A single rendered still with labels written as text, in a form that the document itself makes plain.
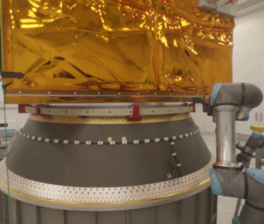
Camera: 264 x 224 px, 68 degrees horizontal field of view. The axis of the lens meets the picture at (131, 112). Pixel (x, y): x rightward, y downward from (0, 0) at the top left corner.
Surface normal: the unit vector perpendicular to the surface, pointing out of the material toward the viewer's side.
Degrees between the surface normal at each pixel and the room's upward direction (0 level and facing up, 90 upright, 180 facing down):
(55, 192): 43
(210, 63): 90
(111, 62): 89
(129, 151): 62
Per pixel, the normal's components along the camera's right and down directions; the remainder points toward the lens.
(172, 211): 0.44, 0.06
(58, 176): -0.23, -0.40
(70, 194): -0.10, -0.68
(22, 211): -0.49, 0.06
